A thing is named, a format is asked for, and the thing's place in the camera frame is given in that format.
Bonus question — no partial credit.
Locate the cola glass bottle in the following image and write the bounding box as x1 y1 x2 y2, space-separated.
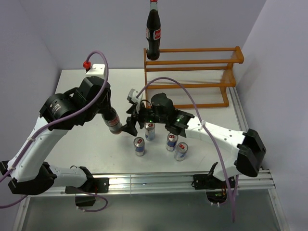
146 0 161 61
102 107 122 134

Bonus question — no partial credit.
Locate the orange wooden shelf rack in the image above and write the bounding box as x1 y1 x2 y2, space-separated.
143 46 244 108

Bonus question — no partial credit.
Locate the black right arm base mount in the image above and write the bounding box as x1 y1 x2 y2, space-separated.
191 174 227 203

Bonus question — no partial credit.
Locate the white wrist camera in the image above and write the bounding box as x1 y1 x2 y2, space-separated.
127 89 143 113
83 61 105 79

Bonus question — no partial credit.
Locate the silver blue can front-left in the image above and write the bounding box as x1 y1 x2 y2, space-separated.
133 137 145 156

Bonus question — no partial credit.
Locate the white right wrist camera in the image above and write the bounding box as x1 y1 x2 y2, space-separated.
127 89 143 113

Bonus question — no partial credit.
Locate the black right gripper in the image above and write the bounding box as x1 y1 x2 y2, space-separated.
120 100 167 137

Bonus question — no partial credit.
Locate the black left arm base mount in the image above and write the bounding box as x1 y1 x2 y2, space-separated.
64 178 109 208

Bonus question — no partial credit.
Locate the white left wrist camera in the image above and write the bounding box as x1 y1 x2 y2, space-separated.
83 61 105 79

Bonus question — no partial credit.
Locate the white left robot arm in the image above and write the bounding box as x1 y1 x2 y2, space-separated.
0 76 116 195

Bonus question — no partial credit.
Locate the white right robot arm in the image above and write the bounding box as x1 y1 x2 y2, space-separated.
121 90 266 188

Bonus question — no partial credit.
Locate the silver blue can front-right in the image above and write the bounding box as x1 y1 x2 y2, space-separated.
174 142 188 161

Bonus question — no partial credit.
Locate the silver blue can rear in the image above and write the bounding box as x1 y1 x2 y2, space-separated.
144 123 155 141

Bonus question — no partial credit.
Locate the aluminium front rail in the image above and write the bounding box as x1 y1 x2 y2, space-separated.
43 168 276 197

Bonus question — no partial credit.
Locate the silver blue can middle-right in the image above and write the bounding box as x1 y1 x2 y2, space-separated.
166 133 178 152

